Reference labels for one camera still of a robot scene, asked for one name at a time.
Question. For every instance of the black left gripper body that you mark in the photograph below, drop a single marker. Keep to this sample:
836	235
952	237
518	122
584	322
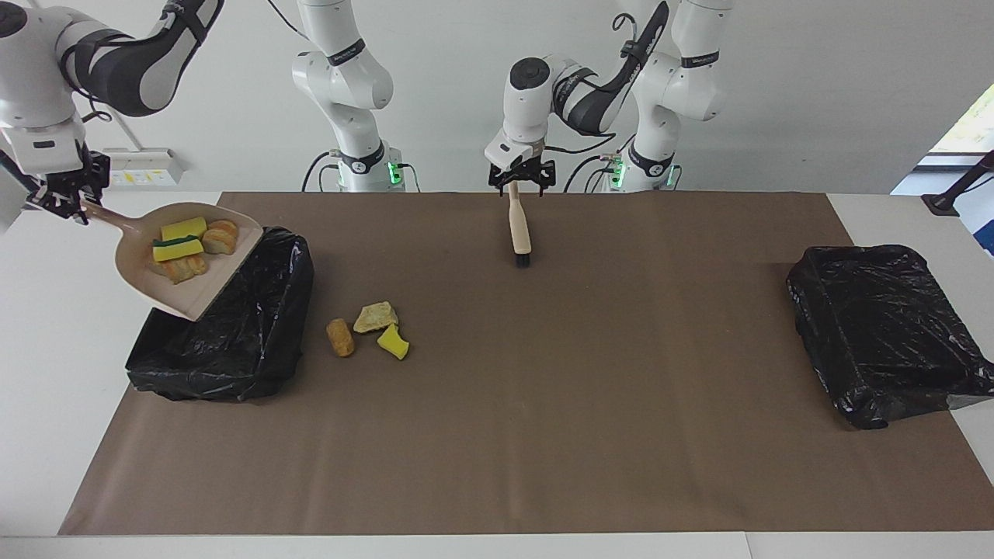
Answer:
522	168

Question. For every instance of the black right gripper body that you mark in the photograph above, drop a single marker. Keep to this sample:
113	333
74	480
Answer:
74	177

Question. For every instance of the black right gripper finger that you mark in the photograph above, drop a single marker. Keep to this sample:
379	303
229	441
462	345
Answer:
43	202
79	211

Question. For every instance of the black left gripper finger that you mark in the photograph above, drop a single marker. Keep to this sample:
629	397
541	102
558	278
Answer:
547	178
501	182

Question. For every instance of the beige hand brush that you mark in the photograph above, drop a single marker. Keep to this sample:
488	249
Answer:
519	225

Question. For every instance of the yellow green notched sponge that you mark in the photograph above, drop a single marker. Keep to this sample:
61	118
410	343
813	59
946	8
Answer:
177	250

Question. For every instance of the yellow green sponge piece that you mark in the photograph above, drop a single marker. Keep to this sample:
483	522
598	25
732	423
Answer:
185	229

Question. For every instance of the orange striped bread toy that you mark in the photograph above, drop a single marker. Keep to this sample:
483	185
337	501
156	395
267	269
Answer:
221	237
186	269

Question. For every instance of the pale pink plastic dustpan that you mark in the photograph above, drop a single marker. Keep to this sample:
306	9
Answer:
210	287

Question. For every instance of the beige rock-like chunk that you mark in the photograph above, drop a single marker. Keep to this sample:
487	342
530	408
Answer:
377	317

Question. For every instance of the plain yellow sponge piece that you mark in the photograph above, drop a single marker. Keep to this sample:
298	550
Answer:
394	342

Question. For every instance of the brown croquette toy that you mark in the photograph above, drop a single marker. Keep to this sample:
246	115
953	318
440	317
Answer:
340	338

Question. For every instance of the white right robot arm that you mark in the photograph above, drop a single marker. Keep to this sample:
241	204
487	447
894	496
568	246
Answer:
342	78

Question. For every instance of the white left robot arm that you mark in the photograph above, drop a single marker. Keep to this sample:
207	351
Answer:
524	109

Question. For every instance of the black bag-lined bin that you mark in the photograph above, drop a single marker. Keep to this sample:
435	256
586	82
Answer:
248	341
885	334

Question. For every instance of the brown paper table mat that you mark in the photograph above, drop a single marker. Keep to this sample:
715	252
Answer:
497	481

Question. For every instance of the black clamp stand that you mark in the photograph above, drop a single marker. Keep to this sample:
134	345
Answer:
943	203

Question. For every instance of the bright window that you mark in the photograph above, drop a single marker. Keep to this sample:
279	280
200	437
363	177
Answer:
974	124

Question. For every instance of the white wall power strip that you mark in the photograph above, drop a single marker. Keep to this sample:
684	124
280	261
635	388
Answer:
144	167

